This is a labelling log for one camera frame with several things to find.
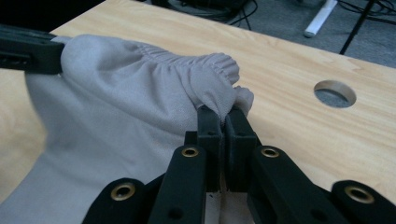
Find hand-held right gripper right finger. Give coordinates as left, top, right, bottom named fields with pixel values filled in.
left=224, top=105, right=262, bottom=193

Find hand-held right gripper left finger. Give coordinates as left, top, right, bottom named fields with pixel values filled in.
left=184, top=105, right=224, bottom=193

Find thin black cables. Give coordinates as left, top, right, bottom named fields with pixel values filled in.
left=337, top=0, right=396, bottom=26

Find white desk frame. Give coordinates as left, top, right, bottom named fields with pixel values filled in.
left=303, top=0, right=339, bottom=39

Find grey pants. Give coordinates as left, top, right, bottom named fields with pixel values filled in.
left=0, top=34, right=255, bottom=224

